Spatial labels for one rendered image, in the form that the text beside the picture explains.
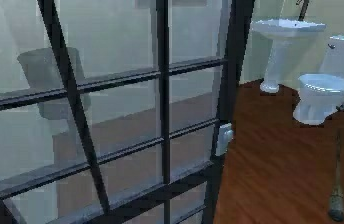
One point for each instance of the black framed glass shower door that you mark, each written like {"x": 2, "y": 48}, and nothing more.
{"x": 163, "y": 100}

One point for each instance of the white toilet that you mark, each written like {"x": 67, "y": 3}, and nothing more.
{"x": 326, "y": 90}

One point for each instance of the black sink faucet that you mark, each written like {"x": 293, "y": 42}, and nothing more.
{"x": 302, "y": 9}

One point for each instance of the white pedestal sink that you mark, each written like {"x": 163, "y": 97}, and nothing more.
{"x": 281, "y": 40}

